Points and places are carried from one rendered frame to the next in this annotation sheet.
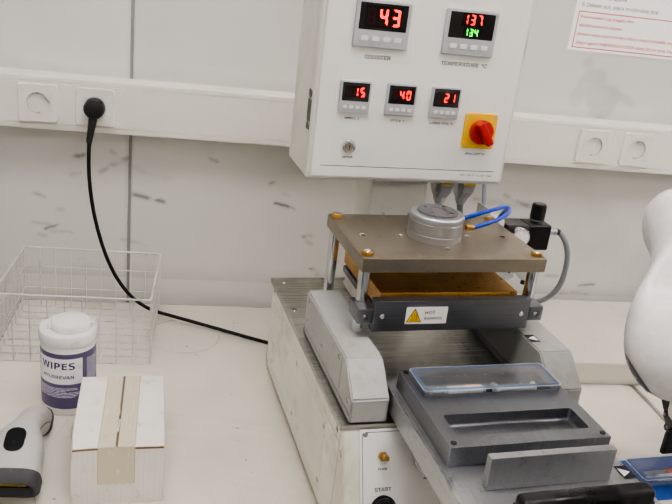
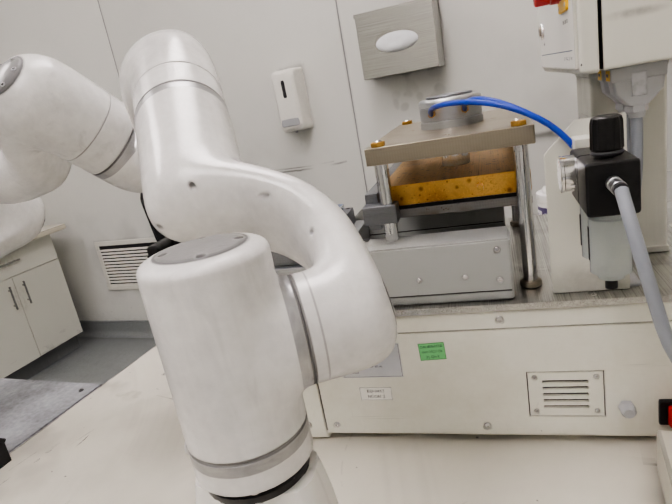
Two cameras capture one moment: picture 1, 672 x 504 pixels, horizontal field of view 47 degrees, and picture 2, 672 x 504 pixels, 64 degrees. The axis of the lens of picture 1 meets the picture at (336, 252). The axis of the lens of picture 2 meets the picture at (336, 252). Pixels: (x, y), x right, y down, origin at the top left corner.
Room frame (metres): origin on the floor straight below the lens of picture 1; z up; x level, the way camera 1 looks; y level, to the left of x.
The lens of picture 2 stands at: (1.32, -0.81, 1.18)
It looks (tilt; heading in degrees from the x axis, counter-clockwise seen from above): 16 degrees down; 126
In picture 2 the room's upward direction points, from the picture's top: 11 degrees counter-clockwise
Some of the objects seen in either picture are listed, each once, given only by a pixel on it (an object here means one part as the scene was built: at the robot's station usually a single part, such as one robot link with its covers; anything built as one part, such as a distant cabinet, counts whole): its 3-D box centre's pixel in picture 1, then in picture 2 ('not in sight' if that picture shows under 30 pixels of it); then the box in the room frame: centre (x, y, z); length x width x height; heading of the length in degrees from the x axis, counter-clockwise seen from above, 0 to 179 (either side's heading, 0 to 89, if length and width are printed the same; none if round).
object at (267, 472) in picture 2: not in sight; (249, 443); (1.06, -0.60, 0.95); 0.09 x 0.08 x 0.03; 17
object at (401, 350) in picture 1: (407, 337); (492, 255); (1.09, -0.13, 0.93); 0.46 x 0.35 x 0.01; 18
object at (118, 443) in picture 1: (120, 435); not in sight; (0.93, 0.28, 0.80); 0.19 x 0.13 x 0.09; 11
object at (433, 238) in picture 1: (435, 244); (478, 142); (1.09, -0.15, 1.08); 0.31 x 0.24 x 0.13; 108
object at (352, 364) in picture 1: (343, 350); (424, 211); (0.95, -0.03, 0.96); 0.25 x 0.05 x 0.07; 18
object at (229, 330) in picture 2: not in sight; (231, 337); (1.07, -0.59, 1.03); 0.09 x 0.08 x 0.13; 46
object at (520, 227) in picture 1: (520, 245); (595, 199); (1.25, -0.31, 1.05); 0.15 x 0.05 x 0.15; 108
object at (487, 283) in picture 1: (434, 263); (454, 159); (1.06, -0.15, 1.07); 0.22 x 0.17 x 0.10; 108
